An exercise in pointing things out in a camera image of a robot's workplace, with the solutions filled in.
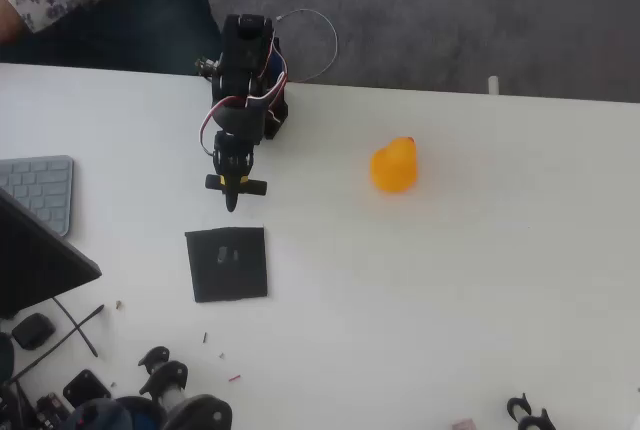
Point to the grey keyboard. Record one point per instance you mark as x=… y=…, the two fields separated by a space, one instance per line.
x=40 y=185

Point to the black cardboard square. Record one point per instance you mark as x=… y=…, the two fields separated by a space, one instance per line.
x=225 y=280

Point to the metal table clamp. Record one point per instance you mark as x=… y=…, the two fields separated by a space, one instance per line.
x=205 y=66

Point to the black printed clamp part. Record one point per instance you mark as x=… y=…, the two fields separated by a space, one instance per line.
x=542 y=422

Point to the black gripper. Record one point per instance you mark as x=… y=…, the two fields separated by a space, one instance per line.
x=231 y=162

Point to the white post at table edge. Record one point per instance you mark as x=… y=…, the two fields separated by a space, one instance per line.
x=494 y=86

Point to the black electronics board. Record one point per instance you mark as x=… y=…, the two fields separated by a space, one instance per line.
x=50 y=407

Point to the black square bracket plate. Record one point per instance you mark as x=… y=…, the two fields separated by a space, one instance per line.
x=85 y=390

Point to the small black printed trigger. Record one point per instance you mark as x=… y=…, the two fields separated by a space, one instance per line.
x=155 y=356

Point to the small black box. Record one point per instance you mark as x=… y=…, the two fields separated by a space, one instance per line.
x=34 y=331

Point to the large black printed base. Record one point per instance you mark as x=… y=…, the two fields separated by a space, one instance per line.
x=200 y=412

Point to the bare forearm of person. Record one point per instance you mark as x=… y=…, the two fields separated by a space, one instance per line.
x=9 y=22

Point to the grey metal tube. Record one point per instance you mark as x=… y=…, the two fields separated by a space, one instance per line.
x=175 y=396

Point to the black laptop corner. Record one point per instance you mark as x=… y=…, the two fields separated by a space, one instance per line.
x=35 y=265

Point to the long thin black stick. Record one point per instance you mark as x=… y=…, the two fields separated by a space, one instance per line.
x=95 y=312

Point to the black printed hook part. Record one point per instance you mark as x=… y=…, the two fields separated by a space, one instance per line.
x=512 y=407

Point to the dark blue round object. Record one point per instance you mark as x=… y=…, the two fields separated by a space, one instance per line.
x=5 y=357

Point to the navy round cap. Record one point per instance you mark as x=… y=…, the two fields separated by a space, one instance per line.
x=100 y=417

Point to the person in floral shirt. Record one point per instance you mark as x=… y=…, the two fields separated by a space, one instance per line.
x=140 y=25

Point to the yellow rubber duck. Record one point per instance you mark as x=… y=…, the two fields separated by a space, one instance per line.
x=395 y=167

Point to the blue plastic part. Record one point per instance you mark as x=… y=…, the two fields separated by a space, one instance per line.
x=145 y=417

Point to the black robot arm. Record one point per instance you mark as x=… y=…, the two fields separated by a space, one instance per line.
x=245 y=65

